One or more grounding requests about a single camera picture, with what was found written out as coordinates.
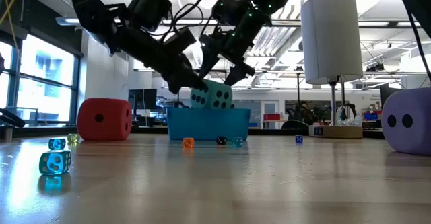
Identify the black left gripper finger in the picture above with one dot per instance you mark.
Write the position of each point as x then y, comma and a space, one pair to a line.
190, 77
176, 87

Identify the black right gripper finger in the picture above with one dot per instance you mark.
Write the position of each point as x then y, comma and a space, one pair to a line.
208, 61
240, 72

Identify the teal foam die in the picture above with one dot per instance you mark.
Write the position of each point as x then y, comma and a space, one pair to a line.
212, 98

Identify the orange translucent small die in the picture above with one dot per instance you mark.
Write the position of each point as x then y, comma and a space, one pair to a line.
188, 143

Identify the black small die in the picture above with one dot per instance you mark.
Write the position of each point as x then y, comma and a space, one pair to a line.
221, 140

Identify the cyan translucent small die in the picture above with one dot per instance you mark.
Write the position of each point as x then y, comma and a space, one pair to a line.
237, 142
57, 144
55, 162

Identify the red foam die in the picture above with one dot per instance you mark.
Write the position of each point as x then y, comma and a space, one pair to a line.
104, 119

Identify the dark blue small die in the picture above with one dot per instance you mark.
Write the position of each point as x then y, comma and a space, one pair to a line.
298, 139

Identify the yellow-green translucent small die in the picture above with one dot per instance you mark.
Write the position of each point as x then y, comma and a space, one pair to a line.
73, 138

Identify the purple foam die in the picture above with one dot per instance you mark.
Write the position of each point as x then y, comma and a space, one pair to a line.
410, 123

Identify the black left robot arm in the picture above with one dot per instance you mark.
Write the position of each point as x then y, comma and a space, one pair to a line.
87, 8

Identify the black computer monitor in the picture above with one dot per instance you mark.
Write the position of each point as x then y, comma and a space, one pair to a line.
387, 86
143, 98

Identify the blue plastic bin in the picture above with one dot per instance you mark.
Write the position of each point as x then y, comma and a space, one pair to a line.
208, 124

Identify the red storage box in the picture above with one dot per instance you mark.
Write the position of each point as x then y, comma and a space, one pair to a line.
271, 117

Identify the black office chair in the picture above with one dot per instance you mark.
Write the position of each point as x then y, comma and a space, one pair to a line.
294, 124

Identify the white shade table lamp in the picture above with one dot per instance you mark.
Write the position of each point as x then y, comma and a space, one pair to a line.
331, 35

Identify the blue storage box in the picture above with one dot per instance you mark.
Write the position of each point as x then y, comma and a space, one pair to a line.
370, 116

